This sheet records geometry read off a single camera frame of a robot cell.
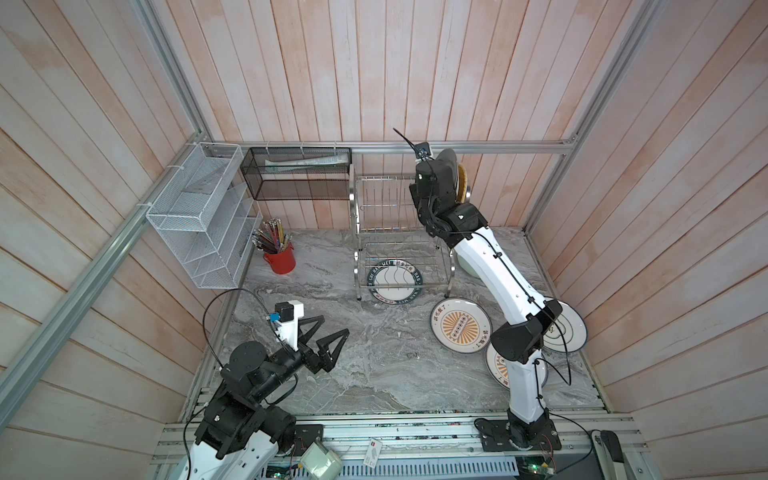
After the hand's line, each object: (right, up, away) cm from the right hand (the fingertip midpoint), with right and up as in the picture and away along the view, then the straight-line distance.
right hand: (433, 175), depth 74 cm
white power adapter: (-27, -68, -8) cm, 74 cm away
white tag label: (-15, -69, -3) cm, 70 cm away
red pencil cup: (-48, -23, +29) cm, 60 cm away
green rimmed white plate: (-9, -29, +24) cm, 39 cm away
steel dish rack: (-9, -17, +37) cm, 42 cm away
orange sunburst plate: (+12, -43, +19) cm, 48 cm away
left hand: (-23, -38, -10) cm, 45 cm away
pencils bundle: (-50, -14, +26) cm, 59 cm away
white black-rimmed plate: (+46, -45, +18) cm, 67 cm away
